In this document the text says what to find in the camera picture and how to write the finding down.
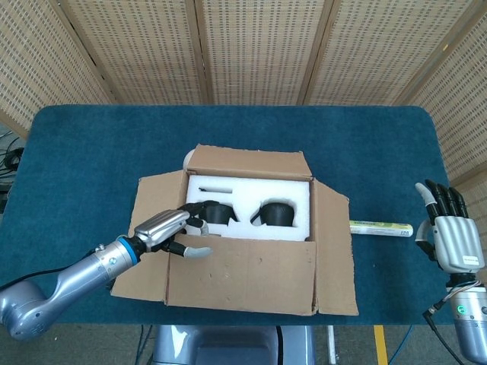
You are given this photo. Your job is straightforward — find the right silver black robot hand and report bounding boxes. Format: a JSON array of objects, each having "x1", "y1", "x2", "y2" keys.
[{"x1": 414, "y1": 179, "x2": 481, "y2": 275}]

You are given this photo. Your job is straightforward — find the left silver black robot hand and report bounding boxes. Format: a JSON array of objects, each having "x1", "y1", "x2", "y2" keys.
[{"x1": 133, "y1": 200, "x2": 218, "y2": 260}]

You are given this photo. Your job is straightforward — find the red cardboard box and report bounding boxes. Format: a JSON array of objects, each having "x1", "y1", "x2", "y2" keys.
[{"x1": 110, "y1": 143, "x2": 361, "y2": 316}]

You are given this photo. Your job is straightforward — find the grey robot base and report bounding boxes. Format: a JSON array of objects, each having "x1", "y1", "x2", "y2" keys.
[{"x1": 151, "y1": 325, "x2": 317, "y2": 365}]

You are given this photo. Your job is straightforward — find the black round part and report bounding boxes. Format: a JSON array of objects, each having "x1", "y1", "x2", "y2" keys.
[
  {"x1": 203, "y1": 201, "x2": 239, "y2": 225},
  {"x1": 250, "y1": 197, "x2": 296, "y2": 228}
]

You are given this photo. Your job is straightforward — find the green white paper tube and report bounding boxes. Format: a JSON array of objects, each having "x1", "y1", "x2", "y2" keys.
[{"x1": 349, "y1": 219, "x2": 414, "y2": 239}]

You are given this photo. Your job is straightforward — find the white foam insert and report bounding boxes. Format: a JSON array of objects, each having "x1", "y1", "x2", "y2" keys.
[{"x1": 186, "y1": 173, "x2": 314, "y2": 243}]

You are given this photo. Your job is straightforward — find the metal table leg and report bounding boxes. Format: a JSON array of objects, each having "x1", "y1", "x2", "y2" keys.
[{"x1": 326, "y1": 325, "x2": 338, "y2": 365}]

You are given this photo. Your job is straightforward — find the woven bamboo folding screen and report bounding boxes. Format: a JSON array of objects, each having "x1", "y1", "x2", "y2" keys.
[{"x1": 0, "y1": 0, "x2": 487, "y2": 267}]

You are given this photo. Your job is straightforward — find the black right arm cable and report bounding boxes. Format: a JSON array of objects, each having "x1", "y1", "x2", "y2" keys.
[{"x1": 422, "y1": 300, "x2": 473, "y2": 365}]

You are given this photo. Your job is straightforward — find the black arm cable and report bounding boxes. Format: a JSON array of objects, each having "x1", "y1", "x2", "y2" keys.
[
  {"x1": 0, "y1": 245, "x2": 107, "y2": 290},
  {"x1": 422, "y1": 300, "x2": 473, "y2": 365}
]

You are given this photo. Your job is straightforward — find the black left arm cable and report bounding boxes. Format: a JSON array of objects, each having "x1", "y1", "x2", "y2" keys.
[{"x1": 0, "y1": 245, "x2": 107, "y2": 290}]

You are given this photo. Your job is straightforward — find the black floor cables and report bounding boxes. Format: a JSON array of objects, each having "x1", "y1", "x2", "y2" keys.
[{"x1": 0, "y1": 129, "x2": 24, "y2": 186}]

